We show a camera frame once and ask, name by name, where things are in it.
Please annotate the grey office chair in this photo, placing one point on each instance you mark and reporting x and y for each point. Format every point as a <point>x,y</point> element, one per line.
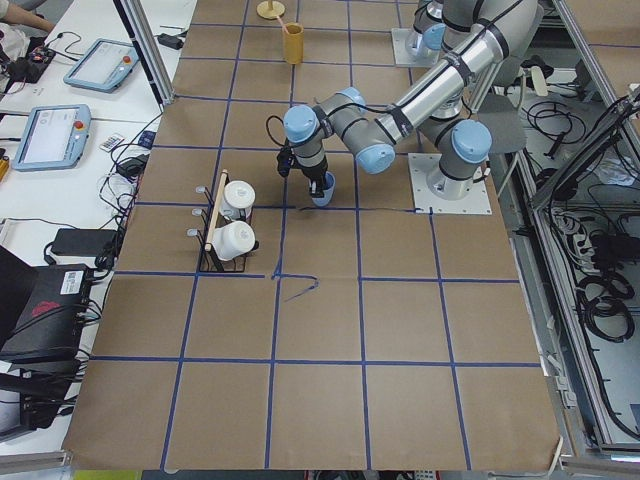
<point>501,116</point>

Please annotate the bamboo chopstick holder cup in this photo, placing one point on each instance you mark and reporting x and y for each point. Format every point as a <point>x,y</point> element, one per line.
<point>293,43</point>

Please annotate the black wire mug rack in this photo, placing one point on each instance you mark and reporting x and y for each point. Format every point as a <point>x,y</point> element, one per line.
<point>212,219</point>

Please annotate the white remote control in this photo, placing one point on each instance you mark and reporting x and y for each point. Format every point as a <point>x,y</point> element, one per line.
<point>112,141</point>

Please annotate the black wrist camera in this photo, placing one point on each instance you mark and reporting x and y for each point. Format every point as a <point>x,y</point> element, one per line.
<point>285,159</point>

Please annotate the black power adapter brick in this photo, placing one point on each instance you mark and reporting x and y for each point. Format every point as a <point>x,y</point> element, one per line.
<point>80,243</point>

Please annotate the white mug near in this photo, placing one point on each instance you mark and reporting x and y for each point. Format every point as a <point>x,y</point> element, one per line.
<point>234,239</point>

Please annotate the white mug far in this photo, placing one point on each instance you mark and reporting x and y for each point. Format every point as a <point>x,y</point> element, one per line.
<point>238,199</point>

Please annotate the wooden cup tree stand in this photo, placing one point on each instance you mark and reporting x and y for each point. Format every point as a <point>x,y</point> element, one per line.
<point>270,9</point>

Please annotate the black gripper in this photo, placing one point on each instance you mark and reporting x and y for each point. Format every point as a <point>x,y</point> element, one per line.
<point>314,176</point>

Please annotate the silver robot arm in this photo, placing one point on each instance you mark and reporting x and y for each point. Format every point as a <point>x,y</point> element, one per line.
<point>428,29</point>
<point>470,38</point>

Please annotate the blue teach pendant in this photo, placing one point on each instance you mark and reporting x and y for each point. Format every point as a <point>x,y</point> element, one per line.
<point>54,138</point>
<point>104,66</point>

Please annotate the blue teach pendant far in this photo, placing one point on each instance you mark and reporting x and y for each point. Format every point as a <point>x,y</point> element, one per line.
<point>104,66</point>

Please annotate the light blue plastic cup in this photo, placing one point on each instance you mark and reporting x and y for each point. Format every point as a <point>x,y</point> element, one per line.
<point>321,201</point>

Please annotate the white mug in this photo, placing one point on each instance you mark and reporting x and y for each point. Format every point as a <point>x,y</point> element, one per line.
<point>238,199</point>
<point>234,239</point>

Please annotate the aluminium frame post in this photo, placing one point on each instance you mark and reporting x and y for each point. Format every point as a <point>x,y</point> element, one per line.
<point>132,15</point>

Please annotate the blue teach pendant near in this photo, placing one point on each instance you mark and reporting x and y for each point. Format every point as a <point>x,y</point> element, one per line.
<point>54,138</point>

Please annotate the black computer box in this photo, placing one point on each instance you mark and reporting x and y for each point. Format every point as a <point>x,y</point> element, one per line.
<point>44,310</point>

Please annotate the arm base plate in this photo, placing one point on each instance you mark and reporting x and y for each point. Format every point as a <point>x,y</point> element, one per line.
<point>401,55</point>
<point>435,193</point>

